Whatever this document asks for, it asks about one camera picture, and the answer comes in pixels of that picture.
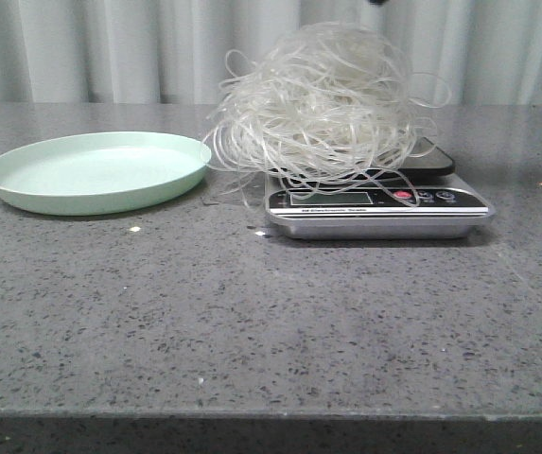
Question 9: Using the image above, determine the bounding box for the black silver kitchen scale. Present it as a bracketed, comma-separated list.
[265, 138, 495, 240]

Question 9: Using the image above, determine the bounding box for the light green round plate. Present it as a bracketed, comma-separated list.
[0, 131, 211, 216]

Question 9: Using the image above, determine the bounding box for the white vermicelli noodle bundle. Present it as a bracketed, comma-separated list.
[204, 22, 438, 197]

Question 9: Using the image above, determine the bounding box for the white pleated curtain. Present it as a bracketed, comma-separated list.
[0, 1, 542, 104]

